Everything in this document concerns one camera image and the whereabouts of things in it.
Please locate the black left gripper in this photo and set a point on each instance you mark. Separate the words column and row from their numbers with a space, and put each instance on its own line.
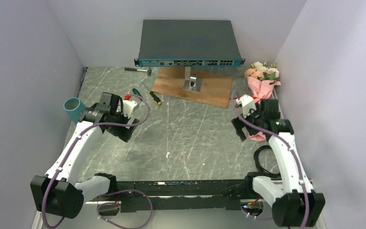
column 123, row 133

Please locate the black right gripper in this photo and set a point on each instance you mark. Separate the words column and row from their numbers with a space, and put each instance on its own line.
column 238, row 124

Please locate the pink flower bouquet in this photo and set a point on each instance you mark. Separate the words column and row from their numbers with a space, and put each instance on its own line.
column 261, row 80

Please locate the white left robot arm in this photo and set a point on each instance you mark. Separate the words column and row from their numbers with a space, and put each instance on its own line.
column 58, row 191

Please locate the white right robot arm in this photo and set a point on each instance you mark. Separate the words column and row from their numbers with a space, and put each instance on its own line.
column 296, row 203

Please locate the teal cylindrical vase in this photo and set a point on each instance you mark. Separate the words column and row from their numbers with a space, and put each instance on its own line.
column 74, row 107

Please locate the yellow black screwdriver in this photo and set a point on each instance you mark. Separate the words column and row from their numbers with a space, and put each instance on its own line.
column 152, row 94

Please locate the wooden board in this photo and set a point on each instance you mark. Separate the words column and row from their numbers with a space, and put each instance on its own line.
column 216, row 89

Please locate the small black hammer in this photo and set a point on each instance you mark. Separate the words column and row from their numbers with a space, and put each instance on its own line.
column 148, row 72

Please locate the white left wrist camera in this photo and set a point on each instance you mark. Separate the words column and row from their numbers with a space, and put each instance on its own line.
column 129, row 106

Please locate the green handled screwdriver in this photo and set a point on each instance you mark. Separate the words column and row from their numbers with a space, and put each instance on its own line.
column 136, row 92

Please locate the metal stand bracket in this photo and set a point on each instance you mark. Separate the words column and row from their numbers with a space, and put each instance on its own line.
column 191, row 81

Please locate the grey network switch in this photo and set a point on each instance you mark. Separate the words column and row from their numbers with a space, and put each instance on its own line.
column 188, row 43

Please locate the aluminium rail frame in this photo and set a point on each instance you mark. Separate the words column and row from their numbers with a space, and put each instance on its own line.
column 251, row 209

